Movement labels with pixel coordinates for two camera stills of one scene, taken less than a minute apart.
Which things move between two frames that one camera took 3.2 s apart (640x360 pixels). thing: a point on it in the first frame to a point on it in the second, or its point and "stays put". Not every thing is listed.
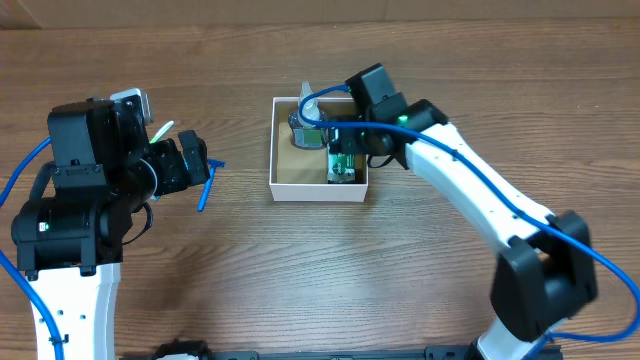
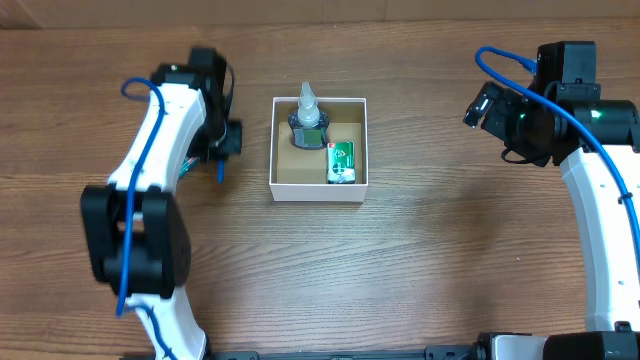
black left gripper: [176, 177] to [234, 144]
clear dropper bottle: [306, 135] stays put
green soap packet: [341, 168] stays put
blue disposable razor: [212, 165] to [221, 171]
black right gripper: [351, 141] to [507, 107]
